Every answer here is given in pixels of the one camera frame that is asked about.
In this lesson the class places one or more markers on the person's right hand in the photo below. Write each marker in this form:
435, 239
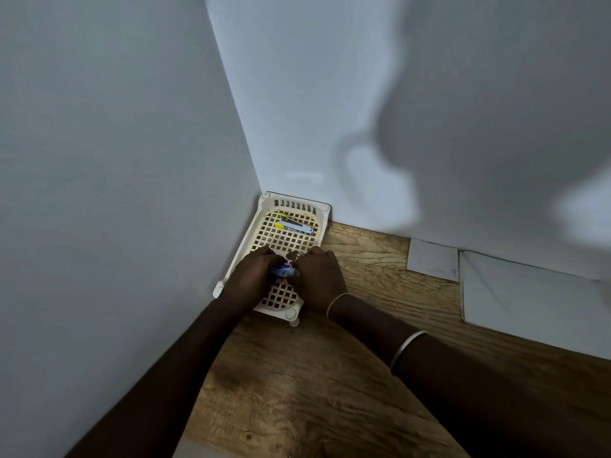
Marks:
317, 281

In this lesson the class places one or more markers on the small white paper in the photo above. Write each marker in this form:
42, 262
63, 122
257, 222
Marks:
432, 259

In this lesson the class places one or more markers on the white plastic lattice tray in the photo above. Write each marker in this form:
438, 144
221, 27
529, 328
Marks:
286, 233

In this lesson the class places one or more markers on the large white paper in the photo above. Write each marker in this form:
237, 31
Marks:
530, 305

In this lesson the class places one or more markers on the small blue staple box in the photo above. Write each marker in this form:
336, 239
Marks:
282, 269

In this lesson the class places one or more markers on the person's left forearm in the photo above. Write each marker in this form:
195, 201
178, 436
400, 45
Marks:
157, 376

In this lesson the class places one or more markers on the person's right forearm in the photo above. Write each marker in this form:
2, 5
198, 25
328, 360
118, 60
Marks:
453, 376

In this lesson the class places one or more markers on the silver bangle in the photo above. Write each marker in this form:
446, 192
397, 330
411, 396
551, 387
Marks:
405, 350

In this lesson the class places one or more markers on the yellow and silver stapler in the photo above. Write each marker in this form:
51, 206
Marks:
293, 226

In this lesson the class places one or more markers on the yellow wrist thread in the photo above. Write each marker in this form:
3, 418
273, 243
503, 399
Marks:
334, 305

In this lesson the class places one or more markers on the person's left hand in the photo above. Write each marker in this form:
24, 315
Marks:
253, 281

